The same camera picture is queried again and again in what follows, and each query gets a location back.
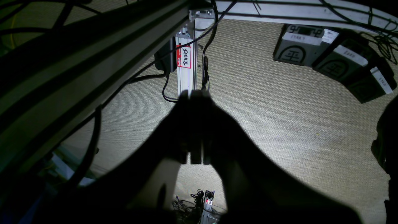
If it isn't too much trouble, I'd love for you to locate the grey foot pedal right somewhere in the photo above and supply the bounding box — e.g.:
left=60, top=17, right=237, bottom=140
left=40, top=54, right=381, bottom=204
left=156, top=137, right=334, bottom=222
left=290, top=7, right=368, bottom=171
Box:
left=344, top=65, right=397, bottom=104

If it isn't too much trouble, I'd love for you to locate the aluminium table frame rail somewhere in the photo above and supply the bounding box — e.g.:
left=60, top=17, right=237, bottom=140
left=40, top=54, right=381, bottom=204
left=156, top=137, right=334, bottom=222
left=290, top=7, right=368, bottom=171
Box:
left=0, top=0, right=193, bottom=179

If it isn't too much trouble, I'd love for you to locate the aluminium table leg post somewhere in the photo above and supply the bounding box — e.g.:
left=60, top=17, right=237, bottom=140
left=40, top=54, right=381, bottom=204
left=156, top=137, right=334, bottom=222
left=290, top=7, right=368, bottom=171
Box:
left=175, top=9, right=215, bottom=95

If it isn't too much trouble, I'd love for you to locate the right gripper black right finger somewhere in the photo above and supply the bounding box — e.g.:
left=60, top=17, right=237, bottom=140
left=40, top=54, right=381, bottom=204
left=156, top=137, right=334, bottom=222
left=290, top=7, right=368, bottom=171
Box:
left=199, top=91, right=361, bottom=224

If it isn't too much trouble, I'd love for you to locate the grey foot pedal left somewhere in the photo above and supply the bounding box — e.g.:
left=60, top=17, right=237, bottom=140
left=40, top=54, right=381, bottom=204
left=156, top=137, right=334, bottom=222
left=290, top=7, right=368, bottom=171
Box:
left=273, top=24, right=340, bottom=67

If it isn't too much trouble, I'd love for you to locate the black power adapter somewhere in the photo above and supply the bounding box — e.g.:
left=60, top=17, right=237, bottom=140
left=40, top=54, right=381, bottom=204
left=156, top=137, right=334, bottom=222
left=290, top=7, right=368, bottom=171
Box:
left=154, top=37, right=177, bottom=73

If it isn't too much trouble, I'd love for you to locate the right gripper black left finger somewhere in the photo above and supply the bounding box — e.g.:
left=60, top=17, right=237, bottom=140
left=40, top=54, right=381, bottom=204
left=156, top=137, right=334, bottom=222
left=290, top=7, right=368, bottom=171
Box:
left=34, top=90, right=199, bottom=224

